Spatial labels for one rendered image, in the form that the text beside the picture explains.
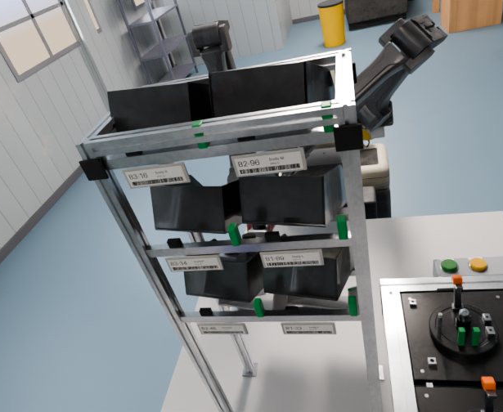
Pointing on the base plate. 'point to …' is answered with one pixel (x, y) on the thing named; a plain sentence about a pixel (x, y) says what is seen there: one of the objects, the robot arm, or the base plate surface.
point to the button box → (496, 265)
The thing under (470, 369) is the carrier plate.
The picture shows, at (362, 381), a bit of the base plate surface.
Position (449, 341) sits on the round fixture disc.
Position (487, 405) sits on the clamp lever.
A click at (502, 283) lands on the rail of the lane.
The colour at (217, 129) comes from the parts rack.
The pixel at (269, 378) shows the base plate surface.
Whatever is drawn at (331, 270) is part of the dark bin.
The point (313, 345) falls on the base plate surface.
